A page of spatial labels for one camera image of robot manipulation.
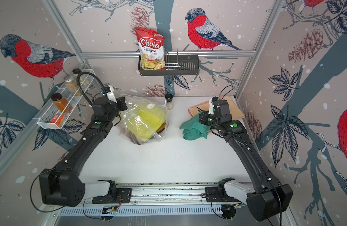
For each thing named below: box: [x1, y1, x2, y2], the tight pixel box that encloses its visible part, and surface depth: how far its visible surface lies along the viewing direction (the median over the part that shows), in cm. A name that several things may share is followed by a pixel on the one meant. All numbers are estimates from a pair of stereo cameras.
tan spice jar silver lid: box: [63, 75, 82, 97], surface depth 77 cm
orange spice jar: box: [50, 92, 73, 113], surface depth 69 cm
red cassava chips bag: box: [134, 26, 166, 71], surface depth 80 cm
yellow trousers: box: [126, 107, 167, 140], surface depth 93 cm
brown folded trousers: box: [127, 121, 166, 146], surface depth 87 cm
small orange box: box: [49, 114, 65, 126], surface depth 68 cm
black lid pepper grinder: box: [165, 93, 174, 110], surface depth 109 cm
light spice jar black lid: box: [72, 67, 83, 81], surface depth 81 cm
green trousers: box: [179, 112, 212, 141], surface depth 75 cm
